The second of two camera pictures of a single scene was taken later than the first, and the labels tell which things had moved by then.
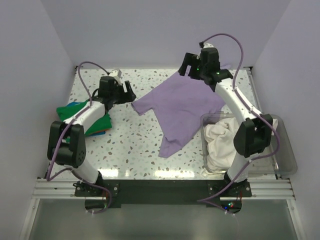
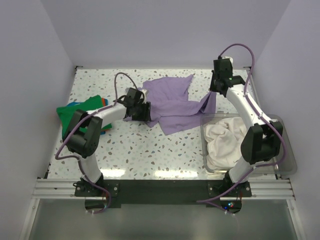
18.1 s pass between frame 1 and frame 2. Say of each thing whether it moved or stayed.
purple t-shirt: moved
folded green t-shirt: stayed
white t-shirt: stayed
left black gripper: moved
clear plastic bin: stayed
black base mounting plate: stayed
